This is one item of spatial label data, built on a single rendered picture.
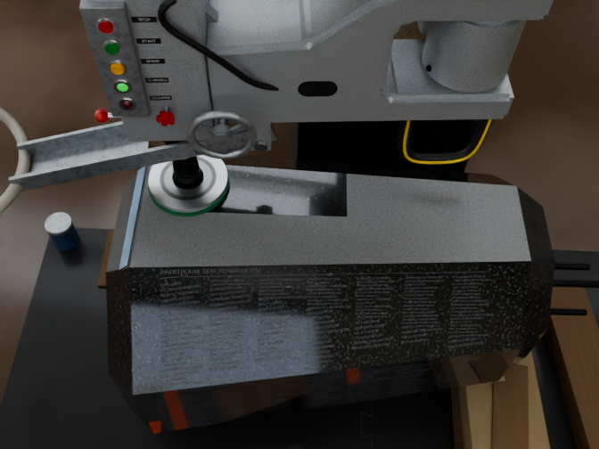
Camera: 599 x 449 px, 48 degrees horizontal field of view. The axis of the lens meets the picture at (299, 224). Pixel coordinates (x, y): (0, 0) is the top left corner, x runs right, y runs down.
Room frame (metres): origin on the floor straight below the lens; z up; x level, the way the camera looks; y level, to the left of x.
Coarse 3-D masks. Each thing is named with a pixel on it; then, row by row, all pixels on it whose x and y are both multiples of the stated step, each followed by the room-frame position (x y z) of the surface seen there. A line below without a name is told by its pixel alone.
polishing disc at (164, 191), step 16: (208, 160) 1.16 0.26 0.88; (160, 176) 1.10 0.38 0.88; (208, 176) 1.10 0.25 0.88; (224, 176) 1.11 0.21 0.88; (160, 192) 1.04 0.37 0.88; (176, 192) 1.05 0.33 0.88; (192, 192) 1.05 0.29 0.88; (208, 192) 1.05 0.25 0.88; (176, 208) 1.00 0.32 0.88; (192, 208) 1.00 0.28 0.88
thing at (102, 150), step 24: (24, 144) 1.12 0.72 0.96; (48, 144) 1.12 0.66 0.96; (72, 144) 1.13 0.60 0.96; (96, 144) 1.12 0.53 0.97; (120, 144) 1.11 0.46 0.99; (144, 144) 1.10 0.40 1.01; (168, 144) 1.05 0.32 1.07; (240, 144) 1.05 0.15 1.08; (264, 144) 1.02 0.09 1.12; (48, 168) 1.06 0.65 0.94; (72, 168) 1.02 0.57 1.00; (96, 168) 1.02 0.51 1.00; (120, 168) 1.03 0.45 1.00
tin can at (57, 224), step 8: (56, 216) 1.43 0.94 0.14; (64, 216) 1.44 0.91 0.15; (48, 224) 1.40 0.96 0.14; (56, 224) 1.40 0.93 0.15; (64, 224) 1.40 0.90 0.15; (72, 224) 1.41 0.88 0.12; (48, 232) 1.37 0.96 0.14; (56, 232) 1.37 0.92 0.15; (64, 232) 1.37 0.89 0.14; (72, 232) 1.40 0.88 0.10; (56, 240) 1.36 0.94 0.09; (64, 240) 1.36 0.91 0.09; (72, 240) 1.38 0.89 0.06; (64, 248) 1.36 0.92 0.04; (72, 248) 1.37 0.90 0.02
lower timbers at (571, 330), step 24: (576, 288) 1.22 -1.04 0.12; (552, 336) 1.04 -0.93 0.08; (576, 336) 1.03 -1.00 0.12; (552, 360) 0.97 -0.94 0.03; (576, 360) 0.94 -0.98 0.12; (576, 384) 0.85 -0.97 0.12; (456, 408) 0.76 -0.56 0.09; (576, 408) 0.77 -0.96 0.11; (456, 432) 0.69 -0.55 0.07; (576, 432) 0.71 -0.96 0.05
